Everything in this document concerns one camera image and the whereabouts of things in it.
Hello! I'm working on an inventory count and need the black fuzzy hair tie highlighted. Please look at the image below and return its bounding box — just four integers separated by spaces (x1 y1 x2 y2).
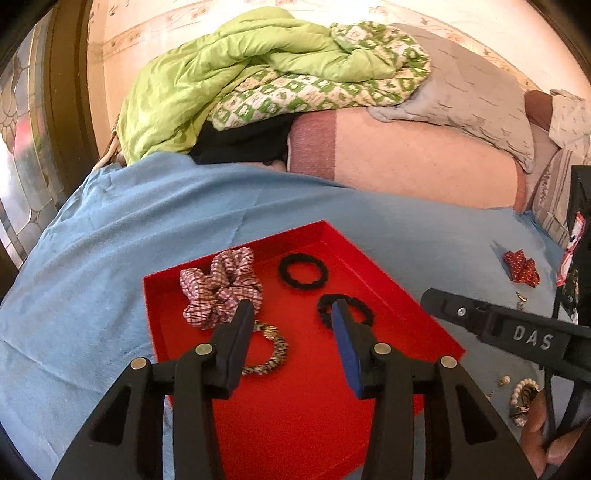
315 292 376 330

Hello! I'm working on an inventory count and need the red plaid scrunchie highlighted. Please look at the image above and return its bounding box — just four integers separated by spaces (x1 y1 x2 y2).
179 247 263 330

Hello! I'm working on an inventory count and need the leopard print hair tie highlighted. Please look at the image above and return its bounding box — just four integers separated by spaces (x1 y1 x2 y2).
240 319 290 376

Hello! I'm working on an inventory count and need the black scalloped hair tie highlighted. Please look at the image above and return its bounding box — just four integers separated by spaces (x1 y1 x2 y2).
277 252 331 292

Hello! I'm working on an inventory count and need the person's right hand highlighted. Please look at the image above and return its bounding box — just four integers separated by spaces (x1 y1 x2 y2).
519 389 590 478

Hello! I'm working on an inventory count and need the small silver key charm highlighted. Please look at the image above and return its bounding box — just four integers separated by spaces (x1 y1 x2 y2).
516 291 528 311

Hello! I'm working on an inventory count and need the red polka dot bow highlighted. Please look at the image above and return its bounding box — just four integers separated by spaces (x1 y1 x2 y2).
502 249 540 288

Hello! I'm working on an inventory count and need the striped floral pillow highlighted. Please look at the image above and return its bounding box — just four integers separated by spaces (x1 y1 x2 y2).
532 150 590 248

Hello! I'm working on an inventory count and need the blue bed blanket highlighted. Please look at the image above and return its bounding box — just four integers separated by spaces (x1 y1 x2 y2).
1 154 563 479

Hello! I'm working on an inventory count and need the red tray box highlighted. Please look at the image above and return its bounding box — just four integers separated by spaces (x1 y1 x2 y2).
141 219 467 480

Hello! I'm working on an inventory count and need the white patterned cloth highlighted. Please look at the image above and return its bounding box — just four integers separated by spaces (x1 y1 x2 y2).
549 89 591 158

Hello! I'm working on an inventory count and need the pink bolster cushion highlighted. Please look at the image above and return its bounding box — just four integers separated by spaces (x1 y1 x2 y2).
287 108 526 212

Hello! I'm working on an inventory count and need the grey pillow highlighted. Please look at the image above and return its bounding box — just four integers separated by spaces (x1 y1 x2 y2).
369 24 535 173

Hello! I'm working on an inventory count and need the black garment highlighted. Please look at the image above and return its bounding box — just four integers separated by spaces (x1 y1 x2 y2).
188 114 297 165

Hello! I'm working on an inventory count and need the wooden door with glass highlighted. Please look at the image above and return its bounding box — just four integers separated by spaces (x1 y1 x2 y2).
1 1 98 293

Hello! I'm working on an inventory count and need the green quilted comforter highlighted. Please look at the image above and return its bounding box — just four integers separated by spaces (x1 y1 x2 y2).
117 7 432 165

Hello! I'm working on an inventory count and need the white pearl bracelet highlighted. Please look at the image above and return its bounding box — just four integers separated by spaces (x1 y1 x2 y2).
508 377 541 428

